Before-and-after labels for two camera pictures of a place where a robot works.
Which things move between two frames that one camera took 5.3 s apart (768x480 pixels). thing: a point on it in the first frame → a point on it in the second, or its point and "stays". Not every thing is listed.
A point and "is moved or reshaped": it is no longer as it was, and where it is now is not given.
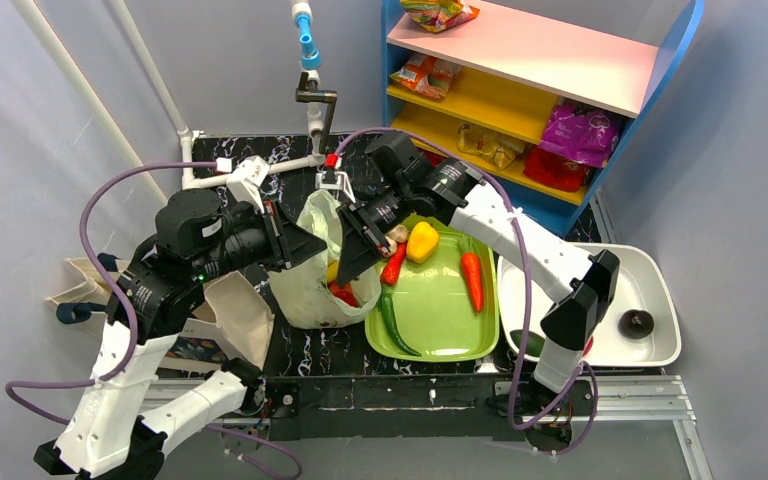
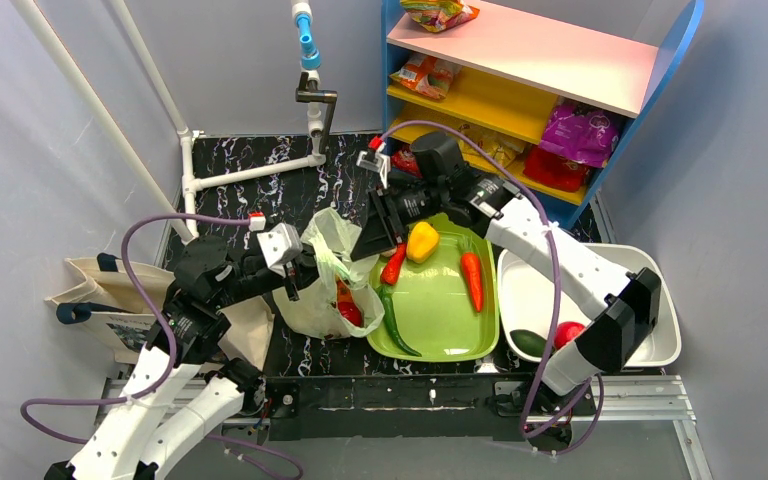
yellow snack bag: x=498 y=149 stays
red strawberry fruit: x=346 y=293 → x=350 y=311
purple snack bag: x=581 y=135 stays
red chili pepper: x=392 y=267 stays
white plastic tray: x=638 y=327 stays
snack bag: x=438 y=15 stays
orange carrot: x=471 y=264 stays
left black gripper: x=275 y=235 → x=293 y=277
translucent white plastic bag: x=302 y=294 is moved or reshaped
